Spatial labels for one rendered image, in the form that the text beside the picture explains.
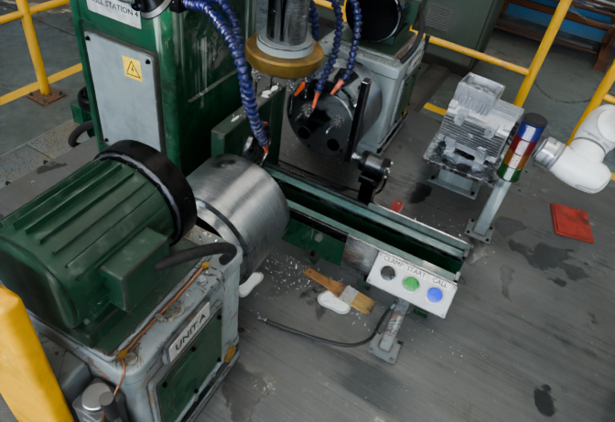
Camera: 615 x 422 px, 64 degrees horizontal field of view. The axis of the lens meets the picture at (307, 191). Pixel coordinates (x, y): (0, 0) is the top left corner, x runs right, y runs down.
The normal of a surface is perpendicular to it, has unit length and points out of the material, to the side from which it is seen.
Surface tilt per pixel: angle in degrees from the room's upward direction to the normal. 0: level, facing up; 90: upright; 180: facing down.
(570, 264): 0
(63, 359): 0
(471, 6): 90
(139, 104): 90
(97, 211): 22
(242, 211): 36
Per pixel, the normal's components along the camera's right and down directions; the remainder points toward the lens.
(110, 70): -0.46, 0.54
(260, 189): 0.61, -0.38
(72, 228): 0.45, -0.54
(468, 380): 0.12, -0.75
